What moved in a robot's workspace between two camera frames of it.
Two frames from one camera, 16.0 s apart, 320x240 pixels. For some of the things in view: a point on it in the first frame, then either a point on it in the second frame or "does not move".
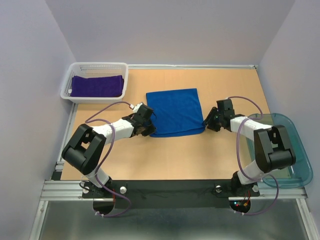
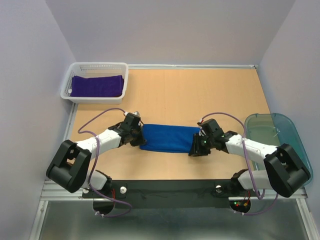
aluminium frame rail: (55, 189) does not move
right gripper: (209, 120) -> (196, 149)
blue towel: (177, 112) -> (168, 138)
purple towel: (102, 86) does not move
